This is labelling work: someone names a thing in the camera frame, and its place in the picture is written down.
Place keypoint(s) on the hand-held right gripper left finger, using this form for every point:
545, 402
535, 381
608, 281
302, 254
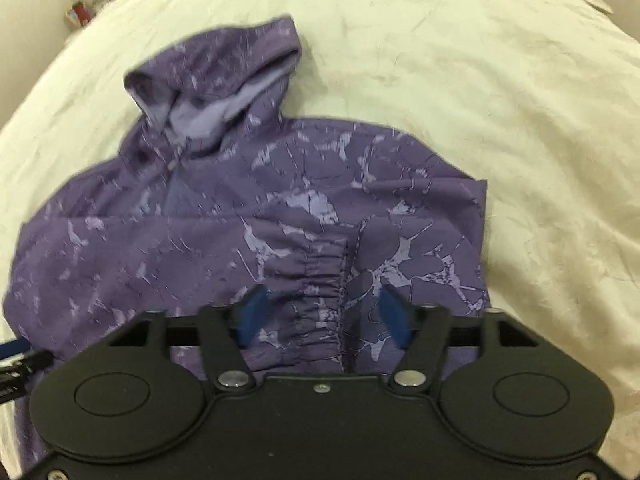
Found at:
253, 312

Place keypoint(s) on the purple patterned hooded jacket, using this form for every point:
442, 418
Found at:
300, 170

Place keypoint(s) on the cream bedspread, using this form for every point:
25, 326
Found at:
475, 75

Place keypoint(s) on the red box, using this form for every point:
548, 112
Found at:
80, 14

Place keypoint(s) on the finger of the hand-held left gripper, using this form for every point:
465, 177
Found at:
20, 367

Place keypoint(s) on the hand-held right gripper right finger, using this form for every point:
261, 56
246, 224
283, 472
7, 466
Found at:
392, 315

